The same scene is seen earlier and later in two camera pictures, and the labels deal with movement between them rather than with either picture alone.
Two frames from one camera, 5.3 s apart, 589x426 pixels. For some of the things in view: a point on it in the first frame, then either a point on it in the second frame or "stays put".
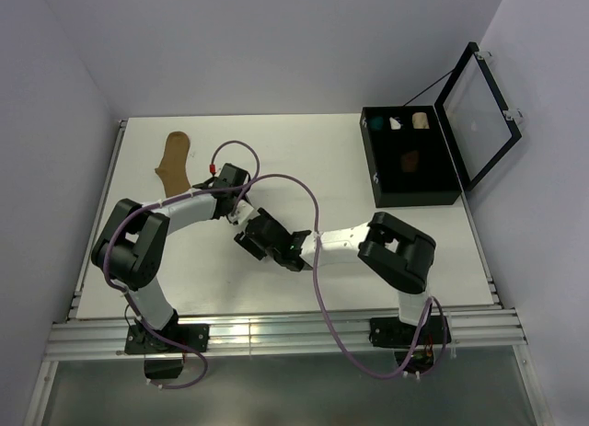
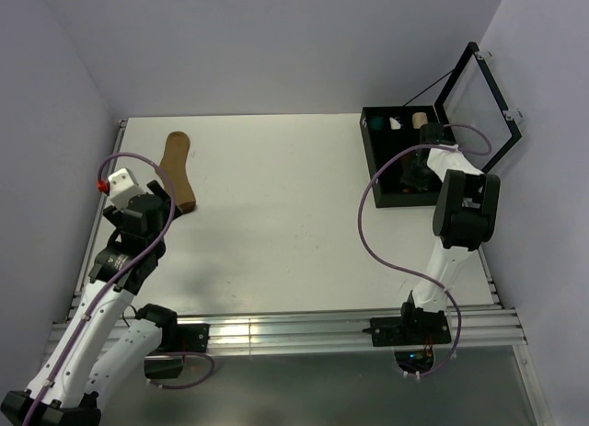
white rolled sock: [394, 124] stays put
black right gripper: [250, 245] -> [406, 179]
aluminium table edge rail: [94, 230] stays put
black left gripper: [240, 193] -> [155, 187]
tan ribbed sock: [172, 166] stays put
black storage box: [434, 183] stays put
